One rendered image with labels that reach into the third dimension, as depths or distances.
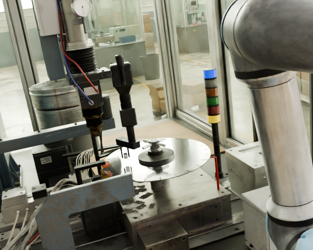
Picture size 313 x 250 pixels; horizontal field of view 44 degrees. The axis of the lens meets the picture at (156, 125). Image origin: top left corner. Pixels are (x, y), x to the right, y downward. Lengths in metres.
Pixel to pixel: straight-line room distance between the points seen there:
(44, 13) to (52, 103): 0.70
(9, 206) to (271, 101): 0.89
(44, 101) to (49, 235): 0.86
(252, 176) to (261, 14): 0.71
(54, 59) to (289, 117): 0.72
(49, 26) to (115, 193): 0.47
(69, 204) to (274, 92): 0.55
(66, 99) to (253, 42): 1.24
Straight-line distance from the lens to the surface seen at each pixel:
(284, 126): 0.70
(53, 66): 1.18
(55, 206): 0.97
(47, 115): 1.76
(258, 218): 1.00
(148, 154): 1.17
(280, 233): 0.80
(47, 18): 1.09
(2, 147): 1.31
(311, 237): 0.73
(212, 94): 1.34
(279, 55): 0.56
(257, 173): 1.17
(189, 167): 1.08
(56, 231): 1.00
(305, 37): 0.54
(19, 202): 1.29
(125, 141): 1.12
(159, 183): 1.18
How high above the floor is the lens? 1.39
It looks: 17 degrees down
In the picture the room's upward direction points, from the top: 8 degrees counter-clockwise
